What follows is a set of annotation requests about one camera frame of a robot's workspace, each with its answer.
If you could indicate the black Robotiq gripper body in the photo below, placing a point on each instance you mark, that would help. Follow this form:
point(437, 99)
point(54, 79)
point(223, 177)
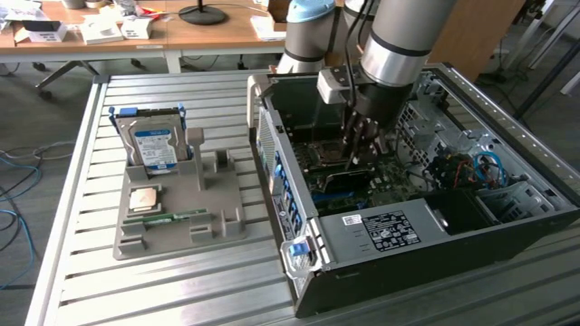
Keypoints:
point(381, 102)

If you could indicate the graphics card with metal bracket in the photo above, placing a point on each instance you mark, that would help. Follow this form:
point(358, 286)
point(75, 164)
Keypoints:
point(347, 181)

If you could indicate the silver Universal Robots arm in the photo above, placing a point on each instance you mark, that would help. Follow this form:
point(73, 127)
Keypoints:
point(403, 44)

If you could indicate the CPU socket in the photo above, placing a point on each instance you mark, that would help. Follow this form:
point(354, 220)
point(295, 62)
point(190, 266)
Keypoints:
point(329, 153)

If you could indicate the green motherboard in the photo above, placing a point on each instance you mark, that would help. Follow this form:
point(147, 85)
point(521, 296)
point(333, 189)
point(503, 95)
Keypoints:
point(399, 183)

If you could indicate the blue expansion slot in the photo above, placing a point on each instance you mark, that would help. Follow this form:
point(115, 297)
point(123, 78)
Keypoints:
point(335, 196)

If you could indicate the grey power supply unit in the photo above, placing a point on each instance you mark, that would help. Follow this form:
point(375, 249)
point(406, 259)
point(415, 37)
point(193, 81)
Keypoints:
point(363, 234)

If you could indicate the wooden cabinet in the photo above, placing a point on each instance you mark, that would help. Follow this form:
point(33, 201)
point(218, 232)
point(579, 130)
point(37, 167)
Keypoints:
point(485, 37)

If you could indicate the white paper booklet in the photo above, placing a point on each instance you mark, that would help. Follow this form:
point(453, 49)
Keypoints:
point(267, 29)

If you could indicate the blue case latch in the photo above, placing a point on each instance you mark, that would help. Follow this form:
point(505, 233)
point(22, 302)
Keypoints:
point(301, 248)

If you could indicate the silver disk bay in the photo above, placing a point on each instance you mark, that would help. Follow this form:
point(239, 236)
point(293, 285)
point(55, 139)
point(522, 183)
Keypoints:
point(517, 203)

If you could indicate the open black PC case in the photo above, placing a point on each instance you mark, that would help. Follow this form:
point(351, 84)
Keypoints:
point(409, 271)

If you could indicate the grey plastic parts rack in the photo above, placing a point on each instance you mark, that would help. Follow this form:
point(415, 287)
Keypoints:
point(182, 200)

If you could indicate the wooden desk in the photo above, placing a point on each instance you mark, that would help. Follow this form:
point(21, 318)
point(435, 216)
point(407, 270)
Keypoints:
point(205, 37)

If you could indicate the hard disk in blue caddy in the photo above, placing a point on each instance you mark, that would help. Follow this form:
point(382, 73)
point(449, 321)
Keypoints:
point(154, 146)

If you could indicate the black round lamp base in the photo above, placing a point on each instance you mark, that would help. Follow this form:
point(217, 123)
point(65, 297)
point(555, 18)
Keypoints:
point(202, 16)

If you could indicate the green RAM stick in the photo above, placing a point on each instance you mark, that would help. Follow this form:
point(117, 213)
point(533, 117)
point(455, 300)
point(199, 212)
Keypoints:
point(163, 218)

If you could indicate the copper-topped CPU chip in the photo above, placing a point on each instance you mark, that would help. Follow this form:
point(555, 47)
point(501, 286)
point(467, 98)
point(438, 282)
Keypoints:
point(143, 200)

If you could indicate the small white labelled box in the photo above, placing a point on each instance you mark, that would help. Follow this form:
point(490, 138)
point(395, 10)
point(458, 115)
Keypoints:
point(137, 29)

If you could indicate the white box with round insert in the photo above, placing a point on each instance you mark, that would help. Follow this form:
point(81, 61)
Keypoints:
point(102, 32)

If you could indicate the grey cup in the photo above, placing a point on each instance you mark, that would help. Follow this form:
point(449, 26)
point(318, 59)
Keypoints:
point(73, 4)

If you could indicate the white box with black lid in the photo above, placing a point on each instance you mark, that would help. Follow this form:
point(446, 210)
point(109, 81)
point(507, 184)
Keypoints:
point(47, 32)

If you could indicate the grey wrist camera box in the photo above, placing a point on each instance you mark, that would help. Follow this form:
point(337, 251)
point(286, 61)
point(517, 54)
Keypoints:
point(333, 86)

